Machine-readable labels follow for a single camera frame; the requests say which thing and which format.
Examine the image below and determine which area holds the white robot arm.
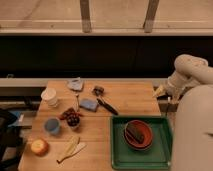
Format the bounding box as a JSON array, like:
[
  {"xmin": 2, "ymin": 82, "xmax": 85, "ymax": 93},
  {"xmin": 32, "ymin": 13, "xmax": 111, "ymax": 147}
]
[{"xmin": 153, "ymin": 54, "xmax": 213, "ymax": 171}]

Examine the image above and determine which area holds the red-orange bowl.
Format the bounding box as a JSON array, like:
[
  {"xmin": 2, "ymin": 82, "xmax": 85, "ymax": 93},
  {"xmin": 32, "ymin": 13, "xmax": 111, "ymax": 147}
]
[{"xmin": 123, "ymin": 120, "xmax": 153, "ymax": 150}]

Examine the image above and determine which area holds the small dark toy object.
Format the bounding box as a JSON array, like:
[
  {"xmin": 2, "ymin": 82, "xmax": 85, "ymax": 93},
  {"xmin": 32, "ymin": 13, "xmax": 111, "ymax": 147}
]
[{"xmin": 92, "ymin": 86, "xmax": 104, "ymax": 96}]

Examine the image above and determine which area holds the green plastic tray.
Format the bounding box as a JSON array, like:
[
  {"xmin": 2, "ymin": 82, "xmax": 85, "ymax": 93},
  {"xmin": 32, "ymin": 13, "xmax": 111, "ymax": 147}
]
[{"xmin": 110, "ymin": 116, "xmax": 173, "ymax": 171}]

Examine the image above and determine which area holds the blue sponge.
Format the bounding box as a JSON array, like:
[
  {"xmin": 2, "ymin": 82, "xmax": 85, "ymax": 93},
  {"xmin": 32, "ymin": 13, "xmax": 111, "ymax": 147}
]
[{"xmin": 80, "ymin": 99, "xmax": 98, "ymax": 112}]

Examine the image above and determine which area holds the light blue crumpled cloth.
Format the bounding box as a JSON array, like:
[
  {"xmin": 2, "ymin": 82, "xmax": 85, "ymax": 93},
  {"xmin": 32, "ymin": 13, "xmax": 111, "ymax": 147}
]
[{"xmin": 67, "ymin": 77, "xmax": 84, "ymax": 91}]

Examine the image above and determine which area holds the small dark bowl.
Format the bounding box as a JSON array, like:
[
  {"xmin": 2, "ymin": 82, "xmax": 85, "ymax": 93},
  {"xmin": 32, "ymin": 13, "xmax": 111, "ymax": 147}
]
[{"xmin": 67, "ymin": 116, "xmax": 80, "ymax": 130}]

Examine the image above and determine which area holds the bunch of dark grapes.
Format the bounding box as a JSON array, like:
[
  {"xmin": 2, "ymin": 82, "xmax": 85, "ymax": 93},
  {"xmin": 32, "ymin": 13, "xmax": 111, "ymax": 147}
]
[{"xmin": 59, "ymin": 107, "xmax": 83, "ymax": 120}]

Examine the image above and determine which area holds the white paper cup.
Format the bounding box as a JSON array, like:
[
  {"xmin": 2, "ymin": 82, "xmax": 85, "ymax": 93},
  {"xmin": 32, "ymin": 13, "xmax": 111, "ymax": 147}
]
[{"xmin": 41, "ymin": 88, "xmax": 58, "ymax": 107}]

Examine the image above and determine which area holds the blue plastic cup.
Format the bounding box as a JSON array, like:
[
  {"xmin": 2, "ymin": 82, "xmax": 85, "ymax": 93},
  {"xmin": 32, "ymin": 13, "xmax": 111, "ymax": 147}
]
[{"xmin": 44, "ymin": 118, "xmax": 60, "ymax": 135}]

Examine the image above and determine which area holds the red yellow apple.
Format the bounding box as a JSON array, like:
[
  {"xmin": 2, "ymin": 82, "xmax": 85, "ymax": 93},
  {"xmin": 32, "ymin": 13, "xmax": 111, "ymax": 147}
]
[{"xmin": 31, "ymin": 139, "xmax": 49, "ymax": 156}]

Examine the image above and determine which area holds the black chair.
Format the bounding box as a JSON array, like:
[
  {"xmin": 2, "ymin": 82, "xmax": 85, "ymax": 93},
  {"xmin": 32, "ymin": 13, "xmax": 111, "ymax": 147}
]
[{"xmin": 0, "ymin": 108, "xmax": 23, "ymax": 171}]

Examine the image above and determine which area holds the black handled knife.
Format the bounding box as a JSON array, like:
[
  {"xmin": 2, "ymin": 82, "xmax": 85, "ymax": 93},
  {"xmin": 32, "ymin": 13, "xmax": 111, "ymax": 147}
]
[{"xmin": 97, "ymin": 98, "xmax": 118, "ymax": 115}]

